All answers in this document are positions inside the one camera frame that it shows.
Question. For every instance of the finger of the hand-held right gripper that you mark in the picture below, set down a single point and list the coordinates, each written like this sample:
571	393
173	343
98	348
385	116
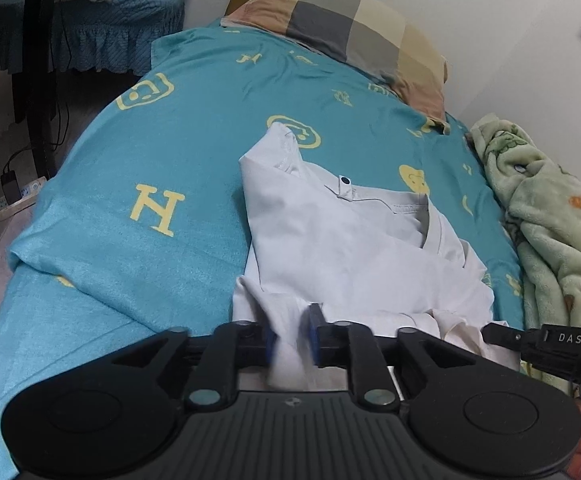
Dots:
500	336

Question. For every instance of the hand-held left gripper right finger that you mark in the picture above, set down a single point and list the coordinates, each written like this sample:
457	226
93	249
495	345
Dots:
313	340

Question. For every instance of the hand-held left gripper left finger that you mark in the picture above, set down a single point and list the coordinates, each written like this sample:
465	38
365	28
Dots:
269	350

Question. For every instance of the white t-shirt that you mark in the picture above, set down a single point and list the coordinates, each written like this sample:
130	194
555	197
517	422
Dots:
350	240

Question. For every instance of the green fleece printed blanket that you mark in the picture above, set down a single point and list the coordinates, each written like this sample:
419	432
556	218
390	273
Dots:
560	220

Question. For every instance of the teal printed bed sheet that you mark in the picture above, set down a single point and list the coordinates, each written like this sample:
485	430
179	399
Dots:
170	110

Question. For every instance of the white power strip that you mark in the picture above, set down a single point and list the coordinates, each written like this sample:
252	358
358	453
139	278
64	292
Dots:
25	195

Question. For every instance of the black power adapter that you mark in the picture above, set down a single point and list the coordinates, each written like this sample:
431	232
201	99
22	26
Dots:
10	185

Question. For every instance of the plaid pillow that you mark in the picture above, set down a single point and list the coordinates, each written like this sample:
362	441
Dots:
350	25

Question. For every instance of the dark table with white edge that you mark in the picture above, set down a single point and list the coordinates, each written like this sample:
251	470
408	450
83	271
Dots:
40	60

